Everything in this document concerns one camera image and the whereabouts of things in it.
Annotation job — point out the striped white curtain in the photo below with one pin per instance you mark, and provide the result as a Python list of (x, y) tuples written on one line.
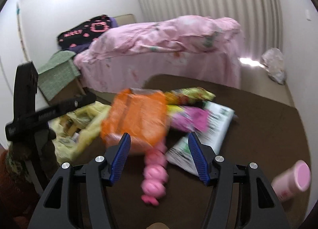
[(208, 10)]

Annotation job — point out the white green carton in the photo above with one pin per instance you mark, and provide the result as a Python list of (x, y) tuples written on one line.
[(219, 121)]

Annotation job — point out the black kitty blanket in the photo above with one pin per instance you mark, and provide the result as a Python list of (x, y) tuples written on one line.
[(85, 32)]

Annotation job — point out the green yellow snack packet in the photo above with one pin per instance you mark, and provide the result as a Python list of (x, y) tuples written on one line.
[(188, 96)]

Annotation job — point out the green checkered cloth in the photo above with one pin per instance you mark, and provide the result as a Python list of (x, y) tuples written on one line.
[(57, 73)]

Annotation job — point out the pink lidded bottle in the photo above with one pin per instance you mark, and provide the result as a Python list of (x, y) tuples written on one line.
[(293, 181)]

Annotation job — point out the white wall switch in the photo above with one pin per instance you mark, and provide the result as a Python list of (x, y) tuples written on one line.
[(308, 17)]

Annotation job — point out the beige headboard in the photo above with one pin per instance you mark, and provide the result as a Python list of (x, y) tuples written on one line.
[(125, 19)]

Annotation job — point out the orange plastic package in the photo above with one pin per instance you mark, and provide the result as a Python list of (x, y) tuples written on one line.
[(142, 113)]

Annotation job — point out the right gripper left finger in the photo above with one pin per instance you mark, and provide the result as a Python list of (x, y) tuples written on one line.
[(54, 207)]

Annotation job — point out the yellow pink snack bag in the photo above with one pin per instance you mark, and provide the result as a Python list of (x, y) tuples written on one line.
[(187, 118)]

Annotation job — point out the pink floral bed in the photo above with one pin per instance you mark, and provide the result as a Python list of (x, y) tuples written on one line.
[(190, 46)]

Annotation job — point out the white plastic bag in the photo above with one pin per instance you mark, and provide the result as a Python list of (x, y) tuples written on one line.
[(273, 62)]

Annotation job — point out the yellow trash bag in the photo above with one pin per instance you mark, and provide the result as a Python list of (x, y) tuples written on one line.
[(76, 130)]

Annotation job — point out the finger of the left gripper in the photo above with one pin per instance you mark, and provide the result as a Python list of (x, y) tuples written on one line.
[(72, 104)]

